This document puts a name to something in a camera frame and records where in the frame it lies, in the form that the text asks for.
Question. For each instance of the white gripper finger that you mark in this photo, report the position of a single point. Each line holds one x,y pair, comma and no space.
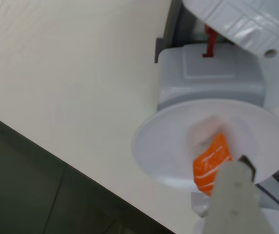
236,207
202,131

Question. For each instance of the orange salmon nigiri sushi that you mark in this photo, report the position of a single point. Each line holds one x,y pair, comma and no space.
210,168

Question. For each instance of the white Shinkansen toy locomotive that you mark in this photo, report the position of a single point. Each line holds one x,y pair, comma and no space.
251,19

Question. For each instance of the white toy train car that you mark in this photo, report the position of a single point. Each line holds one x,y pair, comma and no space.
202,85
273,192

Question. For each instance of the white round plastic plate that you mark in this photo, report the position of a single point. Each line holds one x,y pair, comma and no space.
158,151

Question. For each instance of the grey circular toy train track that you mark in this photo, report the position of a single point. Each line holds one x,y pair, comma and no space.
173,19

